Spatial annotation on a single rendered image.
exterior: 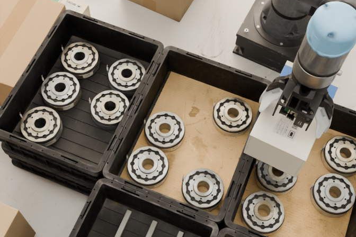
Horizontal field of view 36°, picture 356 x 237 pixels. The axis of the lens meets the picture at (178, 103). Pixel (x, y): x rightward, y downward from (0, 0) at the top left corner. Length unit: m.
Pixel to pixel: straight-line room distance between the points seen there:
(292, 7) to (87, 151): 0.67
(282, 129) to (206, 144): 0.35
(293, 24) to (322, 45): 0.75
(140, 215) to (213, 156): 0.24
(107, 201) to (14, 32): 0.56
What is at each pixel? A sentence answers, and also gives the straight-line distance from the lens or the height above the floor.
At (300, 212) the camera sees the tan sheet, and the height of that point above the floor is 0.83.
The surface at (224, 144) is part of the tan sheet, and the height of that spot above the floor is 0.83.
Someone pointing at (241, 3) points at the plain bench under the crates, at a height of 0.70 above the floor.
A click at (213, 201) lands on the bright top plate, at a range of 1.33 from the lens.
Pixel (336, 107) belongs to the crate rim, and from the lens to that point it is 1.41.
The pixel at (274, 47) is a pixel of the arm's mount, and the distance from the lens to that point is 1.63.
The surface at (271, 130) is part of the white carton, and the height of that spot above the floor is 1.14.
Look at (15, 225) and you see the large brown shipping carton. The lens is 1.34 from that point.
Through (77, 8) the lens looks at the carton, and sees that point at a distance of 1.74.
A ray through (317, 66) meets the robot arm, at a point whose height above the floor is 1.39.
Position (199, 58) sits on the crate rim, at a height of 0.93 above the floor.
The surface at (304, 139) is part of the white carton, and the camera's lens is 1.11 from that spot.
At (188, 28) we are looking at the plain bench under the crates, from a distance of 1.76.
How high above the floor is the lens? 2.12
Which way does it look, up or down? 62 degrees down
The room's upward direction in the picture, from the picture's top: 4 degrees clockwise
